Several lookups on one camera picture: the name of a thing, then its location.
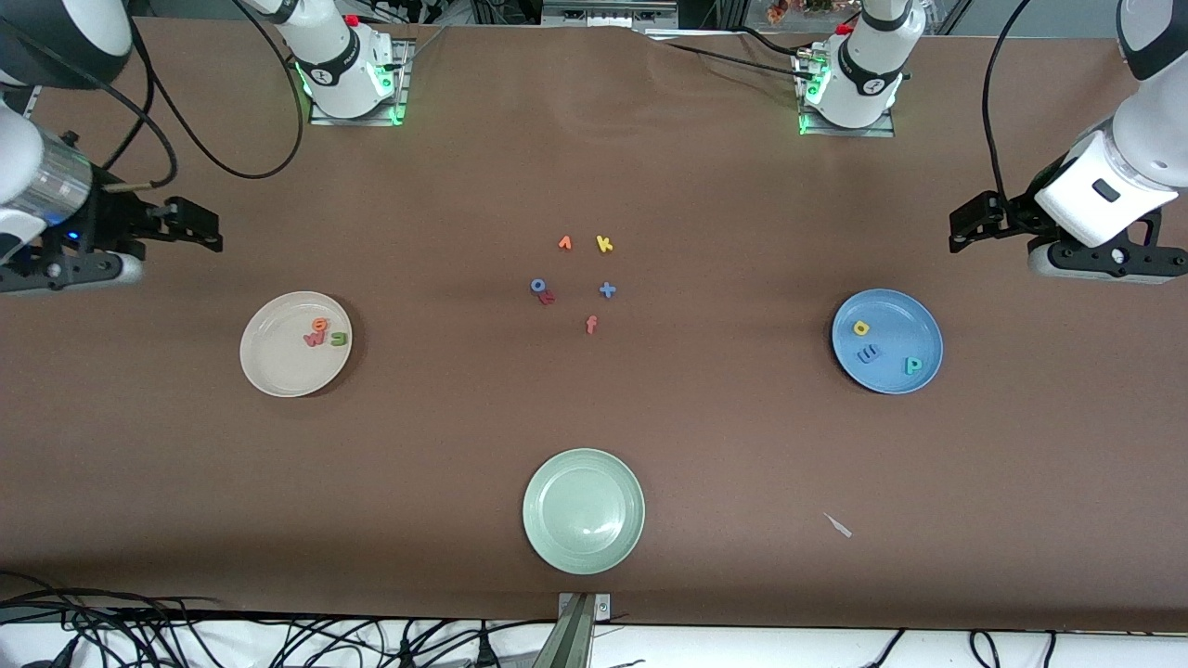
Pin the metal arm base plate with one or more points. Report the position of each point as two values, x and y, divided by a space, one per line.
882 132
325 119

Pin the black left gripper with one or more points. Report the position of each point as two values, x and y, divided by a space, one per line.
1021 215

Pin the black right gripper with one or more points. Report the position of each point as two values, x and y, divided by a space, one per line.
109 223

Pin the red foam letter w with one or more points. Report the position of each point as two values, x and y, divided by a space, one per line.
316 341

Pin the grey equipment box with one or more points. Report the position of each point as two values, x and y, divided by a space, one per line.
603 14

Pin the metal table edge bracket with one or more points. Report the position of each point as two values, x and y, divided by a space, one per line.
575 640

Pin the brown table cover sheet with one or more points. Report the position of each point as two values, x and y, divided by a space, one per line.
742 445

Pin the white paper scrap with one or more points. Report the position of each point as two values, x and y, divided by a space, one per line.
838 526

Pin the pale green plate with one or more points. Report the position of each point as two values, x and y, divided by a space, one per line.
583 511

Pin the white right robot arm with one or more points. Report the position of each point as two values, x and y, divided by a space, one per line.
357 56

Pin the blue plate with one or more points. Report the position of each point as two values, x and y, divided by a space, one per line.
887 306

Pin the orange flower decoration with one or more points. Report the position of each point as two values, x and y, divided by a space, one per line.
778 11

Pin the beige brown plate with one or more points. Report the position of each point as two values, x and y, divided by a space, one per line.
278 362

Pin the blue foam letter m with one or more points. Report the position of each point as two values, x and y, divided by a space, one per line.
869 358

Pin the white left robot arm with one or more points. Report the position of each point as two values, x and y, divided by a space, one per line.
1155 139

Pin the aluminium table frame rail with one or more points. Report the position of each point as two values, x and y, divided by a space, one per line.
31 100

